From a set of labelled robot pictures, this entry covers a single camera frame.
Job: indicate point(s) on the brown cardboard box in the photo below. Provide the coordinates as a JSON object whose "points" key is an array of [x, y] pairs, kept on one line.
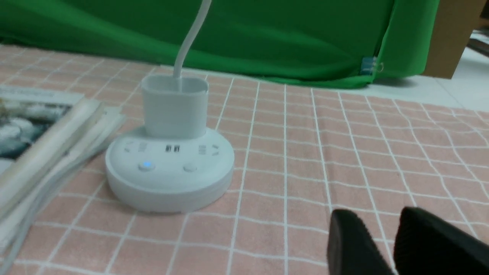
{"points": [[454, 23]]}

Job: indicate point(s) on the top book with photo cover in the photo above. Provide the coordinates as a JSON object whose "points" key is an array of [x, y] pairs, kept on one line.
{"points": [[37, 127]]}

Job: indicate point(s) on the green backdrop cloth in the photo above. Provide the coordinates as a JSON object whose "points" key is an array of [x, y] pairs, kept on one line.
{"points": [[318, 43]]}

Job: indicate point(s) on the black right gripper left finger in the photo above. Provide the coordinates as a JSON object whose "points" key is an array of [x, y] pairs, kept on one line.
{"points": [[351, 249]]}

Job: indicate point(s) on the blue binder clip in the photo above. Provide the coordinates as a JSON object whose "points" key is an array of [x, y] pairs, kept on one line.
{"points": [[370, 66]]}

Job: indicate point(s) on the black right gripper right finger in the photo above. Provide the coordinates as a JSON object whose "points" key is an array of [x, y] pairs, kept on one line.
{"points": [[426, 244]]}

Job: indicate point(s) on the pink checkered tablecloth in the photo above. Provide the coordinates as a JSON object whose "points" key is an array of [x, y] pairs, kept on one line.
{"points": [[300, 153]]}

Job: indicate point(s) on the lower white book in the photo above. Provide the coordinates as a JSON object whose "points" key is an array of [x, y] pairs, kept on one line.
{"points": [[18, 221]]}

